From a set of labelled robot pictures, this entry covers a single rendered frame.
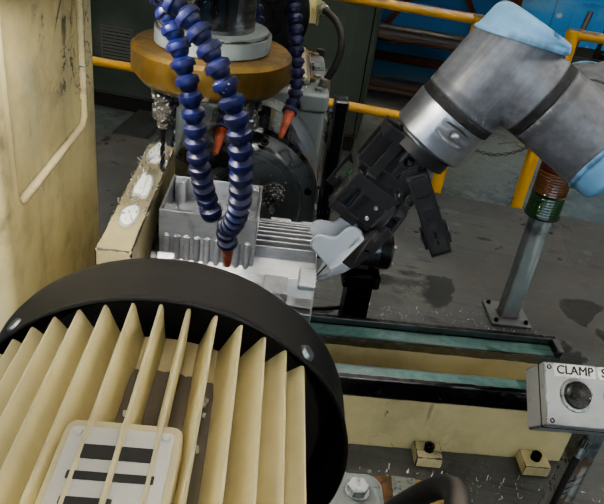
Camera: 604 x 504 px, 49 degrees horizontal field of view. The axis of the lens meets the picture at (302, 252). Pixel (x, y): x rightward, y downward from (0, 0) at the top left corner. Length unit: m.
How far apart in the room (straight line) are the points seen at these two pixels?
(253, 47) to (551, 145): 0.33
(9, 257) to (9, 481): 0.53
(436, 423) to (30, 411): 0.80
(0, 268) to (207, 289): 0.48
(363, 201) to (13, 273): 0.39
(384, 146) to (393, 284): 0.65
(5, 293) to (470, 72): 0.54
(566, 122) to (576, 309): 0.81
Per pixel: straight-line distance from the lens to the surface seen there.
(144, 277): 0.29
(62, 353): 0.27
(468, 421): 1.00
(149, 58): 0.72
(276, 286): 0.81
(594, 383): 0.80
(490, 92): 0.70
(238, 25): 0.74
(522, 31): 0.70
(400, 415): 0.98
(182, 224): 0.81
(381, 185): 0.75
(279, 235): 0.85
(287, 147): 1.04
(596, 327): 1.45
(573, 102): 0.72
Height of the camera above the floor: 1.53
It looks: 31 degrees down
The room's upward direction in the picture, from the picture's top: 8 degrees clockwise
